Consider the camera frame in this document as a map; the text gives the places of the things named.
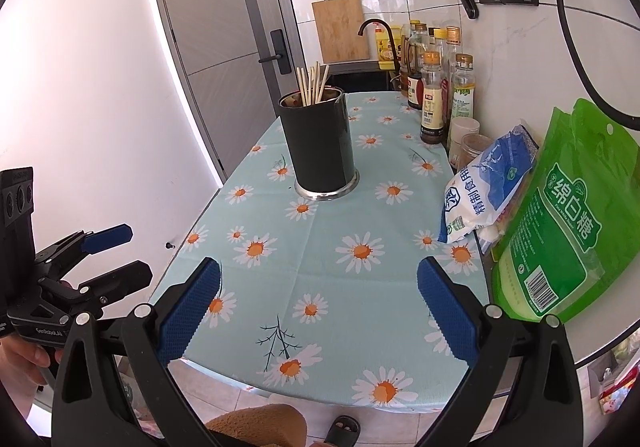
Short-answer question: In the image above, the dark kitchen sink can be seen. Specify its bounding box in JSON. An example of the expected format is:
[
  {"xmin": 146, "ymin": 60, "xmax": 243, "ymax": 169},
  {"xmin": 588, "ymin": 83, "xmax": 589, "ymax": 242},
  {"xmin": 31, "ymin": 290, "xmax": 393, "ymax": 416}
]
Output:
[{"xmin": 327, "ymin": 70, "xmax": 403, "ymax": 93}]

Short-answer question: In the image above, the yellow oil jug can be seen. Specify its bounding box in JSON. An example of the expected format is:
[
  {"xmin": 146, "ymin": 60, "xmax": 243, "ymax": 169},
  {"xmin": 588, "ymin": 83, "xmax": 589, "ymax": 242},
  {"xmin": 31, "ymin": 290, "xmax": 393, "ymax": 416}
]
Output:
[{"xmin": 372, "ymin": 24, "xmax": 403, "ymax": 70}]

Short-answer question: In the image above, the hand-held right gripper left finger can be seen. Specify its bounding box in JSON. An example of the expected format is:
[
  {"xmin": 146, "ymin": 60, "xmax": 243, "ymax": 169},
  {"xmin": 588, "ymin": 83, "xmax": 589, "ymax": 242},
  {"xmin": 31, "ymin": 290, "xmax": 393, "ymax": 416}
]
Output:
[{"xmin": 50, "ymin": 256, "xmax": 222, "ymax": 447}]

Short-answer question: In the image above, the black cylindrical utensil holder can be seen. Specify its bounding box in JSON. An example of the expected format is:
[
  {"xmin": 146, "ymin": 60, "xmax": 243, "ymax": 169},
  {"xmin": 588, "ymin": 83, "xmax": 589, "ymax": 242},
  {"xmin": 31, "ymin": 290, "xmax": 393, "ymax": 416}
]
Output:
[{"xmin": 278, "ymin": 86, "xmax": 361, "ymax": 202}]

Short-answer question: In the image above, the black curved faucet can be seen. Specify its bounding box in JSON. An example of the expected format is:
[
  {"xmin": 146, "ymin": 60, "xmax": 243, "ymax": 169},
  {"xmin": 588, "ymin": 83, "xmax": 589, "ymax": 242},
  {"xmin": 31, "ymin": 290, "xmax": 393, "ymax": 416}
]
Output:
[{"xmin": 358, "ymin": 18, "xmax": 403, "ymax": 78}]

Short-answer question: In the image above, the green sugar bag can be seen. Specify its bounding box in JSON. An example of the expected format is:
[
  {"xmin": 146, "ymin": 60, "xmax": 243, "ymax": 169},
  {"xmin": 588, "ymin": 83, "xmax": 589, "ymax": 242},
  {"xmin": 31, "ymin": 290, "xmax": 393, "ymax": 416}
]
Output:
[{"xmin": 491, "ymin": 98, "xmax": 640, "ymax": 323}]

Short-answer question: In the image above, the tall gold-cap clear bottle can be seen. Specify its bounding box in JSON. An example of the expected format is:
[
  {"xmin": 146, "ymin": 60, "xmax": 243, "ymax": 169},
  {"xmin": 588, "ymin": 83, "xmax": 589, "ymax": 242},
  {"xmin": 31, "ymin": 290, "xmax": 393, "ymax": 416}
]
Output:
[{"xmin": 445, "ymin": 26, "xmax": 463, "ymax": 59}]

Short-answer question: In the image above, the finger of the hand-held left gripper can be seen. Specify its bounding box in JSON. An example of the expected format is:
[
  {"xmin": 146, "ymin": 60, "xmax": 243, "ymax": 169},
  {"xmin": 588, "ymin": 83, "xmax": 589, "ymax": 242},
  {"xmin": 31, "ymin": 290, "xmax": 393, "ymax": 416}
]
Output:
[
  {"xmin": 42, "ymin": 261, "xmax": 153, "ymax": 308},
  {"xmin": 35, "ymin": 223, "xmax": 133, "ymax": 274}
]

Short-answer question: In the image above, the wooden cutting board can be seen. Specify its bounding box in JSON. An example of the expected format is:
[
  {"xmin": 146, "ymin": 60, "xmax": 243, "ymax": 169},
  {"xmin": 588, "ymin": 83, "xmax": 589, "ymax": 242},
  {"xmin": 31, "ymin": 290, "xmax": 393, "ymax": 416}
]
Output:
[{"xmin": 311, "ymin": 0, "xmax": 371, "ymax": 64}]

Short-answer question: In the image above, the blue white salt bag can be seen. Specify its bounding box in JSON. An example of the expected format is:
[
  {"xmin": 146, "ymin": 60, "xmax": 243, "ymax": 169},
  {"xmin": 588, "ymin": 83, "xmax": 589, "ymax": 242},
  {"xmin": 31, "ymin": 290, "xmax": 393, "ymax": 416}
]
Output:
[{"xmin": 437, "ymin": 124, "xmax": 541, "ymax": 244}]

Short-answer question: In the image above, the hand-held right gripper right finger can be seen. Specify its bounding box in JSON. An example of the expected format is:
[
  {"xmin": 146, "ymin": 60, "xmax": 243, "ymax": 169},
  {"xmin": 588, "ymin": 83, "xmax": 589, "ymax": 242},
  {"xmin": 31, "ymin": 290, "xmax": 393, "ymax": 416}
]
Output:
[{"xmin": 416, "ymin": 256, "xmax": 583, "ymax": 447}]

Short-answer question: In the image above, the small white packet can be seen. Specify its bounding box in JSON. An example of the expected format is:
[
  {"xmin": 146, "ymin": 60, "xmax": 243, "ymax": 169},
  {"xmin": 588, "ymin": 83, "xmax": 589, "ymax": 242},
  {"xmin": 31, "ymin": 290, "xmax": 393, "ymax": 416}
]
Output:
[{"xmin": 475, "ymin": 217, "xmax": 511, "ymax": 249}]

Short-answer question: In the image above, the thick black cable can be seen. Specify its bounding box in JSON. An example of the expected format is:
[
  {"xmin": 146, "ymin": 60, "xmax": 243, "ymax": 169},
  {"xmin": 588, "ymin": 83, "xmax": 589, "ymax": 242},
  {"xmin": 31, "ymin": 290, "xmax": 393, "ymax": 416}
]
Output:
[{"xmin": 537, "ymin": 0, "xmax": 640, "ymax": 130}]

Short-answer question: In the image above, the brown spice jar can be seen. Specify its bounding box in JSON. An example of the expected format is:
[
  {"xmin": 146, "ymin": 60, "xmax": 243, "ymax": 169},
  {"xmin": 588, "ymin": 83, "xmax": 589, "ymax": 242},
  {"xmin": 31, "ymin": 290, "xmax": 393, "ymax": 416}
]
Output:
[{"xmin": 450, "ymin": 133, "xmax": 496, "ymax": 171}]

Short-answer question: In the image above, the black door lock handle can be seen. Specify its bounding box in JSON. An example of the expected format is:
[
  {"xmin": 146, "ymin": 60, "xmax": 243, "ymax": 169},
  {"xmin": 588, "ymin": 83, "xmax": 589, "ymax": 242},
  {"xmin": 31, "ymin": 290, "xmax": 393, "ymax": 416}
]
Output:
[{"xmin": 259, "ymin": 30, "xmax": 292, "ymax": 74}]

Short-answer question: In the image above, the bundle of beige chopsticks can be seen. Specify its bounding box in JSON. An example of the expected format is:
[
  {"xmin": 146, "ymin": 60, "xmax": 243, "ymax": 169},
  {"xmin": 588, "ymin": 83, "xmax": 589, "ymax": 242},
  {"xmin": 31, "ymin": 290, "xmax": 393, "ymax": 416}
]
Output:
[{"xmin": 296, "ymin": 61, "xmax": 331, "ymax": 106}]

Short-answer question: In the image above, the black slipper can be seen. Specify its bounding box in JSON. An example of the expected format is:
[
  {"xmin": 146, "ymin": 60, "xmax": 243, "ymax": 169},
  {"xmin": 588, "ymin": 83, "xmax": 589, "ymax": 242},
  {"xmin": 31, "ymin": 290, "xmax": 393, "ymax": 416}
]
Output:
[{"xmin": 324, "ymin": 414, "xmax": 362, "ymax": 447}]

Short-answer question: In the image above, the person's left hand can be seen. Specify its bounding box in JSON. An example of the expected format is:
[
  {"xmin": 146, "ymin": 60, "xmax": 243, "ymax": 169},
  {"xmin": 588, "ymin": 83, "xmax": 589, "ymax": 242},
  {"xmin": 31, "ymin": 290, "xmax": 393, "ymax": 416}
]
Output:
[{"xmin": 0, "ymin": 338, "xmax": 65, "ymax": 410}]

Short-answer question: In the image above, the small gold-cap sauce bottle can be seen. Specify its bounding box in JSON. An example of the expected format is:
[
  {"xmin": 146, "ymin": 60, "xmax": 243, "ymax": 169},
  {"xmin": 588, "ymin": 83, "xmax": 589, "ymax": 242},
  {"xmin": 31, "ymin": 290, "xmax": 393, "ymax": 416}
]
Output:
[{"xmin": 419, "ymin": 52, "xmax": 448, "ymax": 144}]

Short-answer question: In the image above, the daisy-print blue tablecloth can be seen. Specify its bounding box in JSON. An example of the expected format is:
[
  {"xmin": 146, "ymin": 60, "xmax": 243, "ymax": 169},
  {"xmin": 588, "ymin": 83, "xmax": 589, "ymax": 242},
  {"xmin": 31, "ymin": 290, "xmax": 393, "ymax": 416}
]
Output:
[{"xmin": 150, "ymin": 91, "xmax": 493, "ymax": 414}]

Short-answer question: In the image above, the red-label soy sauce bottle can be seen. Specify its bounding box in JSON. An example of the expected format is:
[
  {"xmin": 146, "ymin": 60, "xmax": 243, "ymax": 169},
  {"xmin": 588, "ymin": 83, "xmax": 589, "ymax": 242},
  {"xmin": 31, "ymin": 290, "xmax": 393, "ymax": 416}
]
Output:
[{"xmin": 404, "ymin": 24, "xmax": 432, "ymax": 110}]

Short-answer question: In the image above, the red printed packet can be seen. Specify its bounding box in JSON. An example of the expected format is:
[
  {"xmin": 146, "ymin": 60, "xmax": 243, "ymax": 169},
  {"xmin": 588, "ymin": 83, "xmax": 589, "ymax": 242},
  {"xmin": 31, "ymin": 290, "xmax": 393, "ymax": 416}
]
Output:
[{"xmin": 600, "ymin": 372, "xmax": 640, "ymax": 415}]

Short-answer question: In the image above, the grey door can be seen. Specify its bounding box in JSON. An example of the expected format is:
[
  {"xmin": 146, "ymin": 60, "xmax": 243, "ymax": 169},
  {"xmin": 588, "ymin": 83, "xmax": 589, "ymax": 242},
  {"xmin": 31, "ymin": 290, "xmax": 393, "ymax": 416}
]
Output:
[{"xmin": 147, "ymin": 0, "xmax": 306, "ymax": 180}]

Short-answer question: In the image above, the person's left leg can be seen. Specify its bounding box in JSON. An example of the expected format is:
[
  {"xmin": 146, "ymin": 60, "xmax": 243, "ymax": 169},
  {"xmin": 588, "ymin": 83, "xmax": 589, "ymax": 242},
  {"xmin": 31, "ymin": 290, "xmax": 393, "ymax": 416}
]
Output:
[{"xmin": 205, "ymin": 403, "xmax": 308, "ymax": 447}]

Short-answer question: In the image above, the white-lid spice jar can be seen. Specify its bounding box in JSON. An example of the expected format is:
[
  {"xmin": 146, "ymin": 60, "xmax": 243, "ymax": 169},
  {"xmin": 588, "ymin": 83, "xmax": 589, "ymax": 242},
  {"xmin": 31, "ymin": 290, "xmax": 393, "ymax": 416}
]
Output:
[{"xmin": 446, "ymin": 117, "xmax": 481, "ymax": 158}]

